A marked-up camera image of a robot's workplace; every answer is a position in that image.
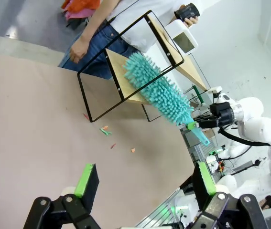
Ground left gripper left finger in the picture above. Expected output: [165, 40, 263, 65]
[22, 163, 100, 229]

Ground blue jeans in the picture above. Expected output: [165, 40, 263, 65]
[58, 23, 141, 81]

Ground white t-shirt torso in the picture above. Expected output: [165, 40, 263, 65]
[106, 0, 194, 53]

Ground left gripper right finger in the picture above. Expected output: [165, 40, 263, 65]
[189, 162, 270, 229]

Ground black frame wooden two-tier shelf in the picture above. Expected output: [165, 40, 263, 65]
[77, 10, 209, 123]

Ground black mesh pen cup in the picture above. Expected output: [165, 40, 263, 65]
[174, 2, 200, 21]

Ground aluminium frame rail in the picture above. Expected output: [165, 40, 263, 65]
[135, 187, 199, 228]

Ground orange and pink cloth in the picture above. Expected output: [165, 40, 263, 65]
[61, 0, 101, 21]

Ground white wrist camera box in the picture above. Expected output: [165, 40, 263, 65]
[206, 86, 223, 104]

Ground white digital clock device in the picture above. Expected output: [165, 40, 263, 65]
[167, 19, 199, 54]

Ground person's left hand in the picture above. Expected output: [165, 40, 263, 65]
[182, 15, 199, 28]

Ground teal chenille duster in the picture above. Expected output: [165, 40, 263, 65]
[122, 52, 211, 146]

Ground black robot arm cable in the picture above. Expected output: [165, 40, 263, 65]
[217, 126, 271, 175]

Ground person's right hand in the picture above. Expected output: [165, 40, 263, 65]
[69, 37, 88, 64]

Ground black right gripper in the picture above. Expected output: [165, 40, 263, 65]
[187, 101, 235, 130]

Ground person's right forearm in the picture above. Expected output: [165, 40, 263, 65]
[79, 0, 122, 46]

